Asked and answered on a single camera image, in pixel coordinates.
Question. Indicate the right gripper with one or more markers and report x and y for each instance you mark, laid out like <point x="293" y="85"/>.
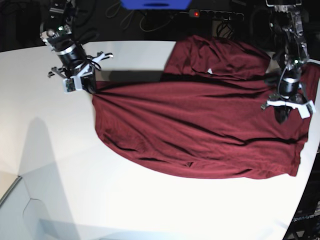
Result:
<point x="84" y="69"/>

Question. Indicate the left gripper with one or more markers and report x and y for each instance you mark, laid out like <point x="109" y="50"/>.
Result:
<point x="282" y="106"/>

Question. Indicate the dark red t-shirt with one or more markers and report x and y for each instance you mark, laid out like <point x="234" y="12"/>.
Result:
<point x="203" y="119"/>

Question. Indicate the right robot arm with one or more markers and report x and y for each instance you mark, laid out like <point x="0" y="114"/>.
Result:
<point x="57" y="31"/>

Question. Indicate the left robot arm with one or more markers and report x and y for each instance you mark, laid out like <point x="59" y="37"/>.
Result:
<point x="290" y="94"/>

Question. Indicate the blue box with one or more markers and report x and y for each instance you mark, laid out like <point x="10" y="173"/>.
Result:
<point x="155" y="4"/>

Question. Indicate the black power strip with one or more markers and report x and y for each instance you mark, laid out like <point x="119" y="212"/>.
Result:
<point x="216" y="15"/>

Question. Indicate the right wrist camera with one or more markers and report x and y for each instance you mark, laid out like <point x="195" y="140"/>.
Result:
<point x="72" y="84"/>

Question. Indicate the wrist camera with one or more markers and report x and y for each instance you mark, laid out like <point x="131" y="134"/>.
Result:
<point x="72" y="84"/>
<point x="307" y="109"/>

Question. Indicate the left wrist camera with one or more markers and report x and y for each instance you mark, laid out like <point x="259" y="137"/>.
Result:
<point x="307" y="109"/>

